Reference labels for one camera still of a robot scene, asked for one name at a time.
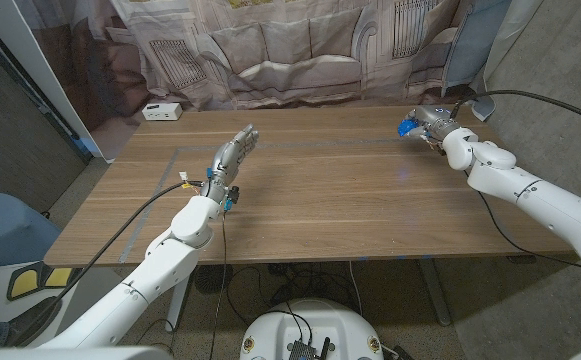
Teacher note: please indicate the grey table leg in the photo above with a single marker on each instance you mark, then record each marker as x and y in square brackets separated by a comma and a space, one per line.
[435, 295]

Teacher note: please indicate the white upright panel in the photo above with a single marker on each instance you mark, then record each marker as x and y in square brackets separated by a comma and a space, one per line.
[35, 65]

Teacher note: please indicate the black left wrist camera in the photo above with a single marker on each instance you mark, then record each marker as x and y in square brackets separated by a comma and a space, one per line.
[232, 194]

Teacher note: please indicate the blue grey chair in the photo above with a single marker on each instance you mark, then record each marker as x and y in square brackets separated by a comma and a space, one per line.
[5, 230]

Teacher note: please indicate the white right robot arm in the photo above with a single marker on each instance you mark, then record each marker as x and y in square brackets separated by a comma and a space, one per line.
[545, 200]

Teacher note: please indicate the black antenna device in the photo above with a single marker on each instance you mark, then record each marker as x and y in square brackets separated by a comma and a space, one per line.
[302, 350]

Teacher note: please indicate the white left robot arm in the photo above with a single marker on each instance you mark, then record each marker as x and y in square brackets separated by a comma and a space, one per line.
[175, 250]

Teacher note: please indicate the white power strip box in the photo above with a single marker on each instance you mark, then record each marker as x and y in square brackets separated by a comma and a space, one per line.
[162, 111]

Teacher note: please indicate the blue spiky stress ball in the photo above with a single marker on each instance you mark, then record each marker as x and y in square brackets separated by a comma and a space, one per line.
[406, 127]

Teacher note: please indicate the round black floor fan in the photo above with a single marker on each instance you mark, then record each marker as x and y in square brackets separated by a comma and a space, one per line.
[210, 280]

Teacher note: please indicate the white table leg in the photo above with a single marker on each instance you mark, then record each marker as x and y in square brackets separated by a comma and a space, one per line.
[177, 307]

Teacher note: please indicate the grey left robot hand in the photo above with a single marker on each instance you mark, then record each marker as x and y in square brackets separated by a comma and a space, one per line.
[227, 160]

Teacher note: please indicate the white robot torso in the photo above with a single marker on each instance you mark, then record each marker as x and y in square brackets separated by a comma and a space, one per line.
[315, 320]

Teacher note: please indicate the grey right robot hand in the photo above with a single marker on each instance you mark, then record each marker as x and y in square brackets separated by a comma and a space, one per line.
[437, 120]

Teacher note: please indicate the white platform with yellow marks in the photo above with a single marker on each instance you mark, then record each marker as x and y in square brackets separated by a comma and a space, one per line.
[30, 280]

